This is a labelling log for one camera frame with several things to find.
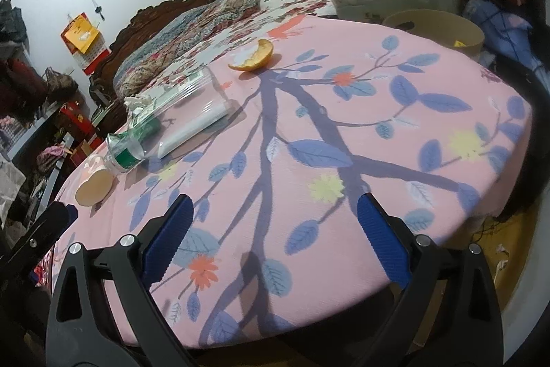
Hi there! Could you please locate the clear plastic water bottle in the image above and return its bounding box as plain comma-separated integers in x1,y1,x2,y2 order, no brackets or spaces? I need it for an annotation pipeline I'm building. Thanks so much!
103,116,174,174

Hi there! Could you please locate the white tissue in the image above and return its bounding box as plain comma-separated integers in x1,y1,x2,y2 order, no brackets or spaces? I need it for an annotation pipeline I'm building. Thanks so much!
124,94,152,118

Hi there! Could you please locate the orange peel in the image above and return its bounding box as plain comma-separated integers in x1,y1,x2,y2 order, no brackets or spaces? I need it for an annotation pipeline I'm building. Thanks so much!
228,39,274,72

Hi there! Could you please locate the beige round trash bin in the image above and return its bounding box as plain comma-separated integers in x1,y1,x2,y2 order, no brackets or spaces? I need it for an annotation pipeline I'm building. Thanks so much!
382,9,485,58

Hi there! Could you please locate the dark wooden headboard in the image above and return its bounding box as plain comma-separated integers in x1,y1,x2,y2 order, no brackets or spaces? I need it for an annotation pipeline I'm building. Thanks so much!
89,0,213,138

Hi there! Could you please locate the brown handbag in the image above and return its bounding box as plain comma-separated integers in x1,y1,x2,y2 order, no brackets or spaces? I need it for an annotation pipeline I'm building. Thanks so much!
45,67,78,102

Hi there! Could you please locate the pink floral blanket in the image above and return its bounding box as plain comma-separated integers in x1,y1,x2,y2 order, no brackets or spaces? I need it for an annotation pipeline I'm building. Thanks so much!
51,16,531,347

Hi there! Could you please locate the floral patchwork quilt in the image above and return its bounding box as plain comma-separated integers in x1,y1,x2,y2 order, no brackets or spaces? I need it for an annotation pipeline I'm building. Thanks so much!
113,0,336,100

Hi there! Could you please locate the blue purple clothes pile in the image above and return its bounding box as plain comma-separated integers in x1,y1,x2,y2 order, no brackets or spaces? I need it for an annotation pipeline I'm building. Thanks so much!
463,0,549,89

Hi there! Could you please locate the red yellow wall calendar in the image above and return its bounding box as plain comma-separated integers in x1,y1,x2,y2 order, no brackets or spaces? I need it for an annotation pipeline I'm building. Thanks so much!
60,12,110,76

